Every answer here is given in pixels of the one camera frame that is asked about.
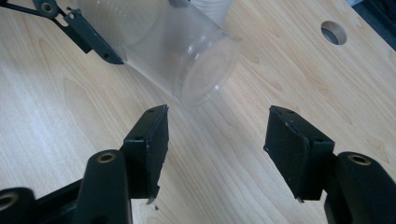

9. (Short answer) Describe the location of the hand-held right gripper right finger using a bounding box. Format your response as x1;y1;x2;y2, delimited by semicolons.
262;105;336;203

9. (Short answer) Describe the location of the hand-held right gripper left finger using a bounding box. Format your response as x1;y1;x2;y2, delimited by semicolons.
120;104;170;205

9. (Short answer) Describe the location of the single clear plastic cup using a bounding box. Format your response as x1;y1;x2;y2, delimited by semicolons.
74;0;243;108

